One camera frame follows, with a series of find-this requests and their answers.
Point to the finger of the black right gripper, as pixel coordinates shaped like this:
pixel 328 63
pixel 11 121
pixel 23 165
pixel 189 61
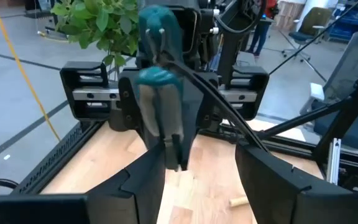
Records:
pixel 200 102
pixel 129 102

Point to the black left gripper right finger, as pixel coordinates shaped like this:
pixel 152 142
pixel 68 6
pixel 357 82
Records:
pixel 269 193

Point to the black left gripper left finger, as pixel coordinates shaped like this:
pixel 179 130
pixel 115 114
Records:
pixel 141 199

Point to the dark green pruning shears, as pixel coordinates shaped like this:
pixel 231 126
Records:
pixel 160 77

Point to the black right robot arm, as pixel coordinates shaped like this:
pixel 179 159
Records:
pixel 228 56

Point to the black perforated metal box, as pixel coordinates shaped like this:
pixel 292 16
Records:
pixel 57 158

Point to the green leafy plant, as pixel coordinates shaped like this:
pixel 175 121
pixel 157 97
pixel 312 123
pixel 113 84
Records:
pixel 98 21

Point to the person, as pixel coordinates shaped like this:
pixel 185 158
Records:
pixel 261 37

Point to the black diagonal stand leg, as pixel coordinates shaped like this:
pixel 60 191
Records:
pixel 346 115

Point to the wooden crate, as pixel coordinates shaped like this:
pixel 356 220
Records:
pixel 287 12

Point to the olive office chair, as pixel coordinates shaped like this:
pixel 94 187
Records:
pixel 315 18

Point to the grey mesh office chair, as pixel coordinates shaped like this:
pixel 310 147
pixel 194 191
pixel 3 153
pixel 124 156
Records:
pixel 353 62

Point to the blue storage bins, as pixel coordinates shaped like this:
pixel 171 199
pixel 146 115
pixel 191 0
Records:
pixel 356 21

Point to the black aluminium table frame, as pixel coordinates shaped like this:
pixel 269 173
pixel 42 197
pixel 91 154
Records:
pixel 291 147

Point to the silver aluminium post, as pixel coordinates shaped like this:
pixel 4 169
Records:
pixel 333 161

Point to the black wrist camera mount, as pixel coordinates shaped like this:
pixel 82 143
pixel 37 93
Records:
pixel 194 31

